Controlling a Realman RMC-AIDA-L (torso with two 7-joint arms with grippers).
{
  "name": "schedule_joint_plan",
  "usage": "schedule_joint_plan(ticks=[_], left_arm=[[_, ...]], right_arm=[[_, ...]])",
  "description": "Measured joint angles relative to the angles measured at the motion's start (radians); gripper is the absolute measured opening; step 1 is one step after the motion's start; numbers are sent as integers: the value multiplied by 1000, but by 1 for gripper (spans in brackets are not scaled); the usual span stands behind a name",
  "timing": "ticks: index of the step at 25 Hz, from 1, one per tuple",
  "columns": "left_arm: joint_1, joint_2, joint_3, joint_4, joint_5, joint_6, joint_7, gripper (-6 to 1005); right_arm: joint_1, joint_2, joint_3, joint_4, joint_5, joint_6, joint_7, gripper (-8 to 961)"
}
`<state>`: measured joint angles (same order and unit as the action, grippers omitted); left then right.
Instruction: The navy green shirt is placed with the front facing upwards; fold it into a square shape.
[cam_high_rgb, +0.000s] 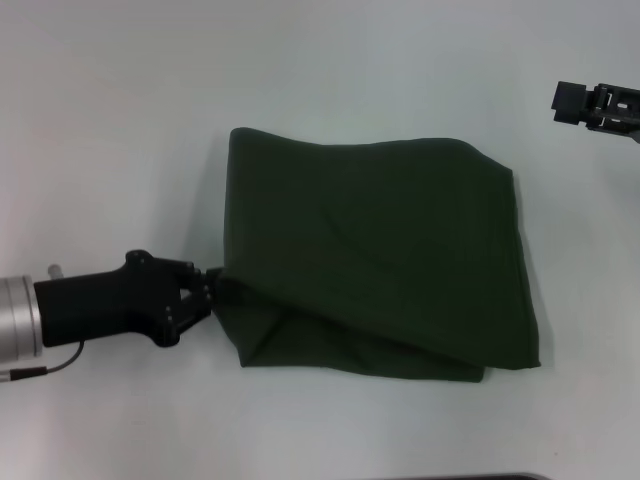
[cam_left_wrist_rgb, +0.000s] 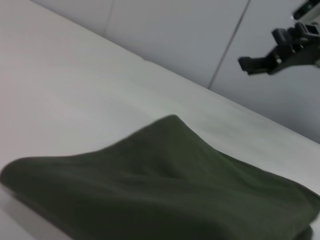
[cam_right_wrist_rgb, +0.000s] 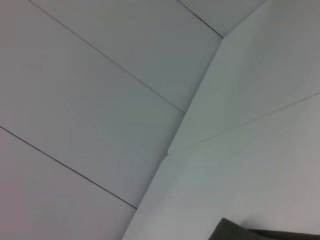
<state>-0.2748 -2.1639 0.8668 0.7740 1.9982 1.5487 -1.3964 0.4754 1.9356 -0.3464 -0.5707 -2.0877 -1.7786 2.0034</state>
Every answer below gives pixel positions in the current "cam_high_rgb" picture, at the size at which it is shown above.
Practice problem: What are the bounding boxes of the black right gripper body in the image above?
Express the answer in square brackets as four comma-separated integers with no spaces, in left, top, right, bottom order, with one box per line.
[582,83,640,146]

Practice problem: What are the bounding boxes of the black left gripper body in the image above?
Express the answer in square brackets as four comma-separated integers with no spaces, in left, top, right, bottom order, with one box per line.
[32,248,195,350]

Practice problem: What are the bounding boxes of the dark green FREE t-shirt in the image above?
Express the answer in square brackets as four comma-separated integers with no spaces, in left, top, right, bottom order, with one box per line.
[221,126,544,386]

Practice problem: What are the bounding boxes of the grey cable with metal plug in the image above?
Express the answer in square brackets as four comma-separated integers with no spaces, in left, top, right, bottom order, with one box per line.
[0,340,85,384]

